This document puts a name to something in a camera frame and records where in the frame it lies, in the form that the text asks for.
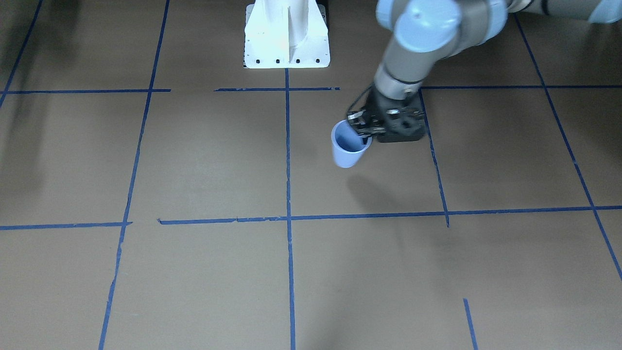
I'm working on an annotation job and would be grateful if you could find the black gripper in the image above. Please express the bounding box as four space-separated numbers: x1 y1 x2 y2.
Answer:
347 87 426 145

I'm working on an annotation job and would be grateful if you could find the blue plastic cup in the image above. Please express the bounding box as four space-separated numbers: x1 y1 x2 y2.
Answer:
330 120 373 168

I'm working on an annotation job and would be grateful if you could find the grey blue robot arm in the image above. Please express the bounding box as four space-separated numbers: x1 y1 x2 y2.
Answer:
345 0 621 146

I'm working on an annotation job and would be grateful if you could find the white mounting post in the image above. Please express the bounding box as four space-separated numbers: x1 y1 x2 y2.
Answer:
243 0 331 69

